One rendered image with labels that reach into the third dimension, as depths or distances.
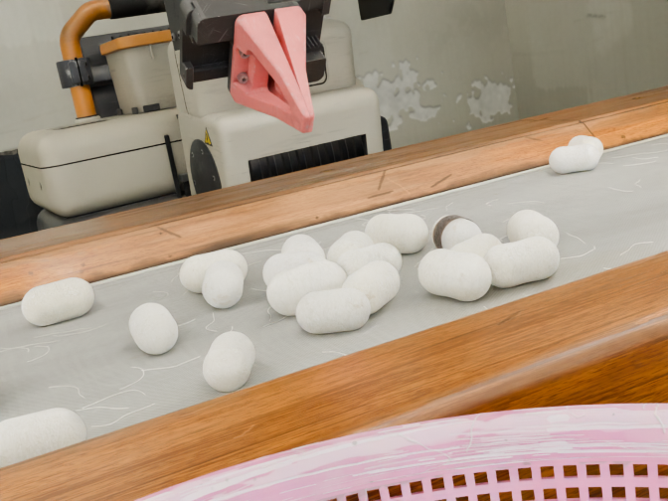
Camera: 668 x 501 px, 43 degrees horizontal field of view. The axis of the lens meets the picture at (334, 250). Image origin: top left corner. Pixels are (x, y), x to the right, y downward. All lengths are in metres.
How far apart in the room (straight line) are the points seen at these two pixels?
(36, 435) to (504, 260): 0.20
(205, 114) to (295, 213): 0.48
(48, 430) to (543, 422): 0.16
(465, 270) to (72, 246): 0.29
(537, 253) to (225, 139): 0.67
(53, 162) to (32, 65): 1.18
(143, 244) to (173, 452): 0.35
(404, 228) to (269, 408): 0.24
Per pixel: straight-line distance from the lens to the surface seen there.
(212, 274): 0.41
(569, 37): 2.87
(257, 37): 0.55
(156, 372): 0.35
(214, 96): 1.04
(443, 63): 2.91
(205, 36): 0.56
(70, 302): 0.46
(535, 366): 0.23
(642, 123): 0.75
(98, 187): 1.26
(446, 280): 0.36
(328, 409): 0.22
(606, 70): 2.77
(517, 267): 0.37
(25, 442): 0.28
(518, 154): 0.67
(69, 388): 0.36
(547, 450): 0.19
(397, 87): 2.81
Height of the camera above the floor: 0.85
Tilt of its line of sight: 13 degrees down
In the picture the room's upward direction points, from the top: 10 degrees counter-clockwise
